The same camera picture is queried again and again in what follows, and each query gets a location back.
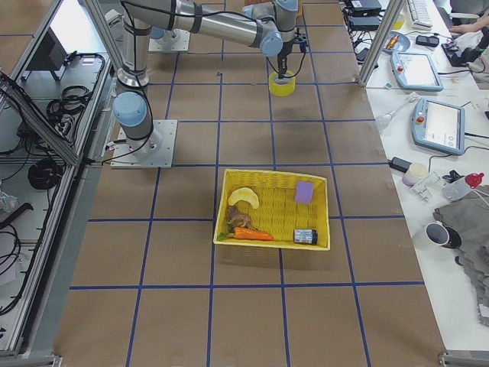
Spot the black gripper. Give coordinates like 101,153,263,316
277,41,293,80

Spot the yellow packing tape roll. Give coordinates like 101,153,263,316
268,70,296,97

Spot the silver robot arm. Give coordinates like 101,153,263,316
110,1,307,168

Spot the blue plate with brass part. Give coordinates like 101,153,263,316
382,31,411,54

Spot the purple foam block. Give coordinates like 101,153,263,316
295,180,314,204

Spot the upper teach pendant tablet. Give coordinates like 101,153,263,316
390,51,444,92

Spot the teach pendant tablet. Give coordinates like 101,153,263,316
411,98,465,155
390,51,444,92

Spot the yellow toy banana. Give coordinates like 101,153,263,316
228,187,260,209

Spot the yellow woven basket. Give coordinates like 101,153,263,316
213,169,330,251

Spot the brown toy animal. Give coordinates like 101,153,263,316
226,206,253,229

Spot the lower teach pendant tablet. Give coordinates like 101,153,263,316
411,98,465,155

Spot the black blue battery can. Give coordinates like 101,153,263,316
293,229,318,245

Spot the lavender white jar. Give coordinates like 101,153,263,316
402,163,429,187

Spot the orange toy carrot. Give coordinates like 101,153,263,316
217,227,274,241

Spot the white black mug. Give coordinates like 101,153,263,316
423,222,461,249

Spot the grey folded cloth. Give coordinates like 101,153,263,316
432,194,488,326

